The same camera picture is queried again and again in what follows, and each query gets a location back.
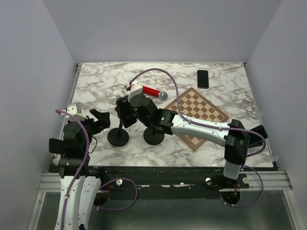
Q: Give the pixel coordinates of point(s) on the blue case phone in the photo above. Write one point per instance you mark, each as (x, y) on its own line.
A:
(128, 116)

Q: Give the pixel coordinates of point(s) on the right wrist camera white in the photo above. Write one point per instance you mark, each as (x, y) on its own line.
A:
(133, 89)

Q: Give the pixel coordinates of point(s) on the red toy microphone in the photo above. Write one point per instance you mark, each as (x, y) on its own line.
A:
(155, 93)

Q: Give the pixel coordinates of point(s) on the purple case phone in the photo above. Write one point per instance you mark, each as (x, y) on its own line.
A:
(203, 79)

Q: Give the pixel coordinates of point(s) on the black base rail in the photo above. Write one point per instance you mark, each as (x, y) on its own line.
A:
(156, 183)

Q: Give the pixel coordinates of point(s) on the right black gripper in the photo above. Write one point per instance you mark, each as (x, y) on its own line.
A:
(139, 94)

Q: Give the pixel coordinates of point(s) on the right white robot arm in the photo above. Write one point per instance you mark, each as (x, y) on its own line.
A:
(160, 122)

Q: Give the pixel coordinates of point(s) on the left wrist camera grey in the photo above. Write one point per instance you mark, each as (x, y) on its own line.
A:
(75, 110)

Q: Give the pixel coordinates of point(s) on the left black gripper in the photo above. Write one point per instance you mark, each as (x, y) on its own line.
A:
(104, 120)

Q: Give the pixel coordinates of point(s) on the wooden chessboard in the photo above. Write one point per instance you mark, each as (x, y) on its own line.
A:
(195, 105)

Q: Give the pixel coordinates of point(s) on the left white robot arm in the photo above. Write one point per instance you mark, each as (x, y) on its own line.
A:
(78, 183)

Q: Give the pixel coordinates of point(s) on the black phone stand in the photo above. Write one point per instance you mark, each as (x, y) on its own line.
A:
(118, 137)
(152, 138)

